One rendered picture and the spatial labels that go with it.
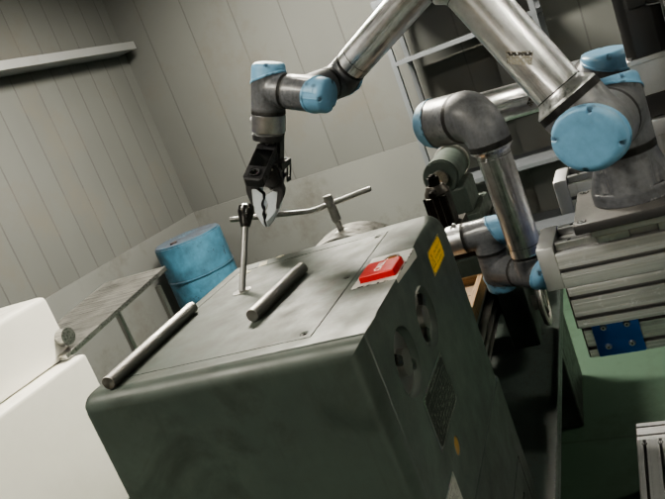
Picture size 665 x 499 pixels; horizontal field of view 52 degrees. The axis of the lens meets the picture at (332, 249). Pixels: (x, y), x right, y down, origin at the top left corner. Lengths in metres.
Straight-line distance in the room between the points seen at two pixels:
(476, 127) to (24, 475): 2.38
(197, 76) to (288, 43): 0.87
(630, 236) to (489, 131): 0.37
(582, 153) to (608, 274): 0.30
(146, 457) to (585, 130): 0.85
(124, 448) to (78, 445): 2.28
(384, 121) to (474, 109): 3.80
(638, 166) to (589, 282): 0.24
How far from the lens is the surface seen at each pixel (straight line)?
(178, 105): 6.07
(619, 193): 1.35
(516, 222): 1.60
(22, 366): 3.37
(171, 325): 1.23
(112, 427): 1.11
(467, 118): 1.55
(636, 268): 1.41
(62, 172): 5.29
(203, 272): 5.25
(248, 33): 5.65
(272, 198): 1.56
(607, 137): 1.19
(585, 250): 1.39
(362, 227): 1.56
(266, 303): 1.12
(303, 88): 1.44
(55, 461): 3.32
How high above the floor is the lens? 1.56
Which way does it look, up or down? 13 degrees down
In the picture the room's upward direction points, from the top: 21 degrees counter-clockwise
